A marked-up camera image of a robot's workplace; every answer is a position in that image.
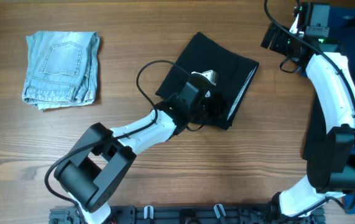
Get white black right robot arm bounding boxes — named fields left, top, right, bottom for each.
left=261, top=22, right=355, bottom=222

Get black shorts garment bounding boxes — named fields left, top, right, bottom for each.
left=155, top=31, right=260, bottom=131

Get folded light blue jeans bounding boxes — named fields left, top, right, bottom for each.
left=22, top=30, right=101, bottom=110

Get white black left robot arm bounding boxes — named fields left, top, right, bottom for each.
left=54, top=92, right=226, bottom=223

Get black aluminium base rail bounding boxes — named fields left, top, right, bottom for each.
left=48, top=204, right=326, bottom=224

